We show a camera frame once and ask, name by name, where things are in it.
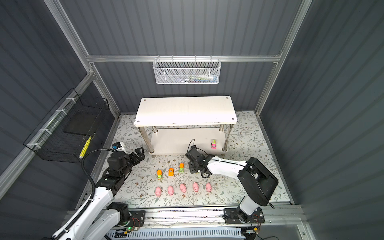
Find orange mixer green truck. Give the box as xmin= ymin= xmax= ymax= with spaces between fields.
xmin=157 ymin=170 xmax=163 ymax=180
xmin=179 ymin=163 xmax=185 ymax=173

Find pink cab green ladder truck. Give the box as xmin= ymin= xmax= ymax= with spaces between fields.
xmin=211 ymin=139 xmax=217 ymax=149

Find all orange toy truck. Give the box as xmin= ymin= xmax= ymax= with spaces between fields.
xmin=168 ymin=168 xmax=175 ymax=177

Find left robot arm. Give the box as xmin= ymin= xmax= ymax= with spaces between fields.
xmin=50 ymin=144 xmax=145 ymax=240

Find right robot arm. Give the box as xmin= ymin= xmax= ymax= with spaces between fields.
xmin=186 ymin=145 xmax=279 ymax=223

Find white two-tier shelf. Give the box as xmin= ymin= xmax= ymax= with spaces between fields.
xmin=135 ymin=96 xmax=238 ymax=155

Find pink pig toy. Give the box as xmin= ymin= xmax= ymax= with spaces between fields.
xmin=206 ymin=183 xmax=212 ymax=193
xmin=180 ymin=184 xmax=187 ymax=193
xmin=193 ymin=182 xmax=200 ymax=193
xmin=155 ymin=187 xmax=162 ymax=197
xmin=167 ymin=186 xmax=175 ymax=196

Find floral patterned mat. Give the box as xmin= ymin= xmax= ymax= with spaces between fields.
xmin=116 ymin=111 xmax=291 ymax=208

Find yellow marker in black basket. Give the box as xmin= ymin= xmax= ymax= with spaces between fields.
xmin=79 ymin=137 xmax=92 ymax=159

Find markers in white basket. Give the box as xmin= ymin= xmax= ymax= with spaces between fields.
xmin=178 ymin=74 xmax=219 ymax=84

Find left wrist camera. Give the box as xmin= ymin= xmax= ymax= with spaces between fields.
xmin=112 ymin=142 xmax=126 ymax=152

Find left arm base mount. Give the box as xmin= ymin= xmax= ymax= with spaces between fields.
xmin=117 ymin=211 xmax=146 ymax=228

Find black wire basket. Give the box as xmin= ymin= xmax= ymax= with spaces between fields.
xmin=24 ymin=91 xmax=110 ymax=163

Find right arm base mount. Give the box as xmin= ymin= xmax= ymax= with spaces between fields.
xmin=223 ymin=207 xmax=265 ymax=225

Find white wire mesh basket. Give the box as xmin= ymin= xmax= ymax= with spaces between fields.
xmin=153 ymin=60 xmax=222 ymax=85

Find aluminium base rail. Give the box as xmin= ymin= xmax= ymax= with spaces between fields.
xmin=130 ymin=205 xmax=308 ymax=229

